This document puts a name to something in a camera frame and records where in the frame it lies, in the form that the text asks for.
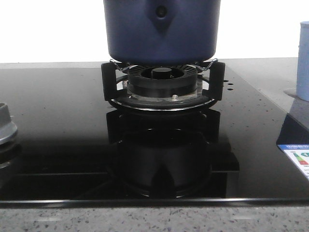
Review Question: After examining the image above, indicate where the silver stove knob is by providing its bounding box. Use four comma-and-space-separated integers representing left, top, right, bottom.
0, 103, 17, 145

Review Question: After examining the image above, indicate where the black right burner head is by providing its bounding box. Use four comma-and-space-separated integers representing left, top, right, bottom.
127, 65, 197, 98

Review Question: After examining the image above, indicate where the black glass gas stove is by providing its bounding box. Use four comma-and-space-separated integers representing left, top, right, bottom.
0, 67, 309, 207

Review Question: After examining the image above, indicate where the blue cooking pot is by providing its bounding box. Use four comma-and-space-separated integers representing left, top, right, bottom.
103, 0, 221, 65

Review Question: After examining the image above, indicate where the light blue cup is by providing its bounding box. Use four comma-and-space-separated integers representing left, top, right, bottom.
296, 21, 309, 101

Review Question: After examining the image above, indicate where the black right pan support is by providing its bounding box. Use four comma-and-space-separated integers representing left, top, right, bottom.
101, 59, 225, 112

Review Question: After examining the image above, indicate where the energy rating label sticker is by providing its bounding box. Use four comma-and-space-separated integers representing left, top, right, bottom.
277, 144, 309, 179

